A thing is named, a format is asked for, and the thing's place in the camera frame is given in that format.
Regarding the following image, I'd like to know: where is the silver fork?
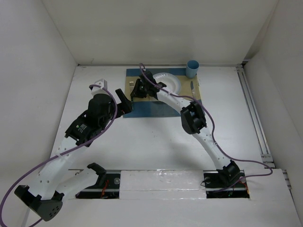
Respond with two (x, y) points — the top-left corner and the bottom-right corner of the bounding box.
(129, 80), (135, 112)

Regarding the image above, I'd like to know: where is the blue beige cloth placemat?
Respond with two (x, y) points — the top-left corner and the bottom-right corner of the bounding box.
(124, 68), (201, 118)

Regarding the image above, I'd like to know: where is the white blue-rimmed plate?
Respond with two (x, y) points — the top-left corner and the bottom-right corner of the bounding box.
(153, 72), (181, 95)

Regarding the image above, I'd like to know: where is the silver knife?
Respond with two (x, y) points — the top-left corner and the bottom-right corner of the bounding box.
(190, 81), (196, 98)

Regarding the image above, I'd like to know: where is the blue cup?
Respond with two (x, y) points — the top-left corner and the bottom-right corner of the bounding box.
(186, 60), (199, 79)

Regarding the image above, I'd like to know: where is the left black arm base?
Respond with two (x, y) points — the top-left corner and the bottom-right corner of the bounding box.
(76, 171), (121, 199)

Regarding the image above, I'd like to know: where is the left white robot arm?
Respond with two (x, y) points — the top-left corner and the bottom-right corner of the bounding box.
(14, 87), (132, 222)

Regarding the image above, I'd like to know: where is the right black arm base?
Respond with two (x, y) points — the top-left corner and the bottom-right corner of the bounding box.
(200, 171), (250, 199)

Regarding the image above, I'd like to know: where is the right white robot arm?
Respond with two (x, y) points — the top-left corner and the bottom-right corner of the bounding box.
(131, 70), (240, 187)

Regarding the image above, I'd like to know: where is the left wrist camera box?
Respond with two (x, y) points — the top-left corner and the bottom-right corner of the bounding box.
(90, 79), (107, 96)

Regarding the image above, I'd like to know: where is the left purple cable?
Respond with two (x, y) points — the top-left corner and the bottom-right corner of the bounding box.
(0, 85), (119, 227)

